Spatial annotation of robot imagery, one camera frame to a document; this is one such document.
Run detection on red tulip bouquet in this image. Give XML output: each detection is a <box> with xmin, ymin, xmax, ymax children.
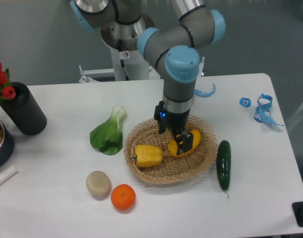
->
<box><xmin>0</xmin><ymin>62</ymin><xmax>16</xmax><ymax>100</ymax></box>

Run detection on white paper tube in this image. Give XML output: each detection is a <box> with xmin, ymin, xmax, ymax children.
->
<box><xmin>0</xmin><ymin>165</ymin><xmax>19</xmax><ymax>186</ymax></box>

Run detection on yellow mango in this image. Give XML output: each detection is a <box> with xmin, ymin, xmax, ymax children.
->
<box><xmin>168</xmin><ymin>129</ymin><xmax>201</xmax><ymax>157</ymax></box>

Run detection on dark metal bowl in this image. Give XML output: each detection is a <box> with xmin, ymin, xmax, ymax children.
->
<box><xmin>0</xmin><ymin>120</ymin><xmax>14</xmax><ymax>167</ymax></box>

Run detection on beige round bun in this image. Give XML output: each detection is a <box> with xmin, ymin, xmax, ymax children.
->
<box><xmin>86</xmin><ymin>171</ymin><xmax>112</xmax><ymax>200</ymax></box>

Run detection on green bok choy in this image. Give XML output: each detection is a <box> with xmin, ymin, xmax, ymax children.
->
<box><xmin>89</xmin><ymin>105</ymin><xmax>127</xmax><ymax>156</ymax></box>

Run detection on black cylindrical vase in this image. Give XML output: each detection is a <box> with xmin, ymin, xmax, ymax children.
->
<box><xmin>0</xmin><ymin>82</ymin><xmax>47</xmax><ymax>135</ymax></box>

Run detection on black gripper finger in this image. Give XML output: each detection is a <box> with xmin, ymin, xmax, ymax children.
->
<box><xmin>175</xmin><ymin>131</ymin><xmax>193</xmax><ymax>156</ymax></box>
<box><xmin>154</xmin><ymin>101</ymin><xmax>166</xmax><ymax>134</ymax></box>

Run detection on green cucumber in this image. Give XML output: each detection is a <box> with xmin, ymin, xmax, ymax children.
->
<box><xmin>216</xmin><ymin>140</ymin><xmax>231</xmax><ymax>198</ymax></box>

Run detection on blue ribbon tangle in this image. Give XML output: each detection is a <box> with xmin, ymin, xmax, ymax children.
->
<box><xmin>253</xmin><ymin>94</ymin><xmax>284</xmax><ymax>126</ymax></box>

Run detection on white metal base frame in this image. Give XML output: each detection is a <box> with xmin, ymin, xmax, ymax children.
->
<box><xmin>78</xmin><ymin>56</ymin><xmax>205</xmax><ymax>83</ymax></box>

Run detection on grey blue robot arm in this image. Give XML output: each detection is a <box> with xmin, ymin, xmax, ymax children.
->
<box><xmin>70</xmin><ymin>0</ymin><xmax>226</xmax><ymax>155</ymax></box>

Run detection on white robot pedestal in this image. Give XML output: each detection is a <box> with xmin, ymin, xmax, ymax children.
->
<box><xmin>101</xmin><ymin>13</ymin><xmax>155</xmax><ymax>81</ymax></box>

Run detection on yellow bell pepper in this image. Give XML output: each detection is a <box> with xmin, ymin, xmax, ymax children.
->
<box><xmin>131</xmin><ymin>145</ymin><xmax>163</xmax><ymax>168</ymax></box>

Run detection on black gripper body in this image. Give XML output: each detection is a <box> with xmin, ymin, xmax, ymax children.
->
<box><xmin>164</xmin><ymin>107</ymin><xmax>190</xmax><ymax>135</ymax></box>

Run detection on black device at edge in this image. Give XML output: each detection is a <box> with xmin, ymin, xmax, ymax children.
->
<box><xmin>292</xmin><ymin>201</ymin><xmax>303</xmax><ymax>227</ymax></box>

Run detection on orange tangerine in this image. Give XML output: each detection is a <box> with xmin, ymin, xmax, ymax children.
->
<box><xmin>111</xmin><ymin>184</ymin><xmax>136</xmax><ymax>211</ymax></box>

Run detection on woven wicker basket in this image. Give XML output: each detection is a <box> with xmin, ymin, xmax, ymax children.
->
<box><xmin>123</xmin><ymin>115</ymin><xmax>218</xmax><ymax>184</ymax></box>

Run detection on curled blue tape strip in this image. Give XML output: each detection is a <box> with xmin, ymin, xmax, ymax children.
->
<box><xmin>194</xmin><ymin>83</ymin><xmax>216</xmax><ymax>98</ymax></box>

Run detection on small blue tape roll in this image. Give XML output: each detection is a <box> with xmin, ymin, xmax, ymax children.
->
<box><xmin>239</xmin><ymin>97</ymin><xmax>251</xmax><ymax>108</ymax></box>

